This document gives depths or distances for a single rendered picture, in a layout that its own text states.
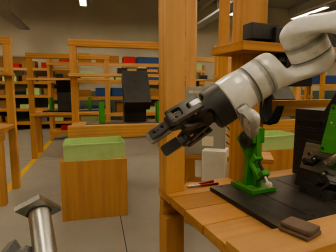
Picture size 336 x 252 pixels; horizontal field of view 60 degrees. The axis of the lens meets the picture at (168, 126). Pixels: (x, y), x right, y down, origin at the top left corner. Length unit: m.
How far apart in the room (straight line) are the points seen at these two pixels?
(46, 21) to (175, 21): 10.17
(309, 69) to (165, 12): 0.84
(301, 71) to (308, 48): 0.04
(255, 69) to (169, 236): 1.03
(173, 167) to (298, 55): 0.87
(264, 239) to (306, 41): 0.61
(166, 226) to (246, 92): 0.98
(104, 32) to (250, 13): 9.87
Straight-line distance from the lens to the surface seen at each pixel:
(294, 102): 1.78
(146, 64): 7.99
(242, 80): 0.50
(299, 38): 0.54
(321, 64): 0.56
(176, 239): 1.43
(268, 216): 1.11
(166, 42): 1.25
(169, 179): 1.30
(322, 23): 0.53
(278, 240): 0.97
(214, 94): 0.49
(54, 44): 11.18
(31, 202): 0.46
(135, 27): 11.31
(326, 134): 1.41
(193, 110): 0.45
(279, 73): 0.52
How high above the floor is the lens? 1.34
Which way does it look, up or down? 7 degrees down
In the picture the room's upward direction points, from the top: straight up
